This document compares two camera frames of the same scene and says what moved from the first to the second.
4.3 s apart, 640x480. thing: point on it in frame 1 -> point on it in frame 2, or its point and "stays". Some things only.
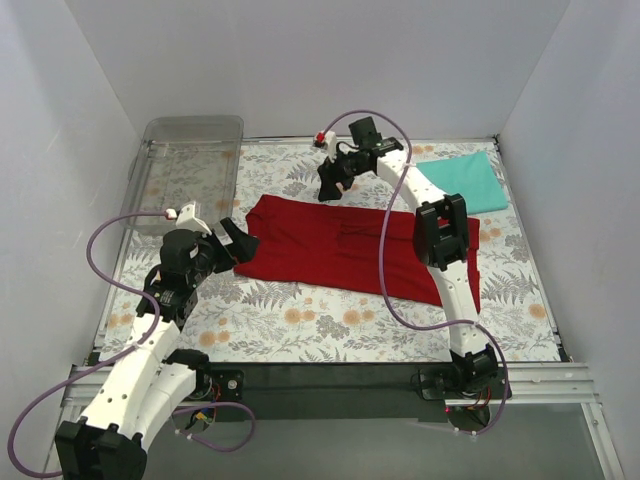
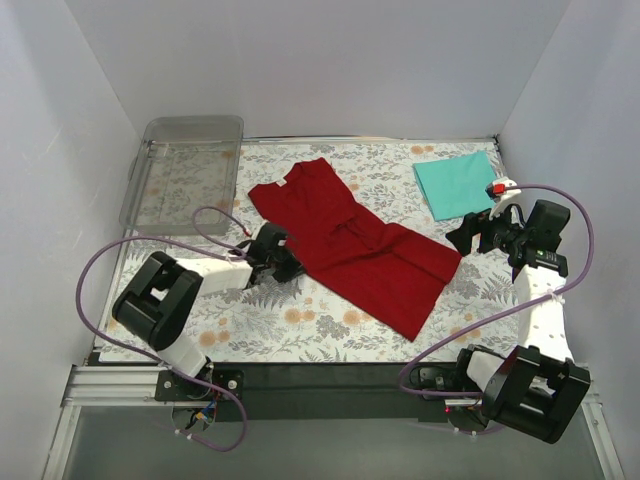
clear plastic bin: [180, 160] stays
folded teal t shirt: [472, 175] stays
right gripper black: [332, 173] -> [481, 231]
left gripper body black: [223, 241] -> [284, 264]
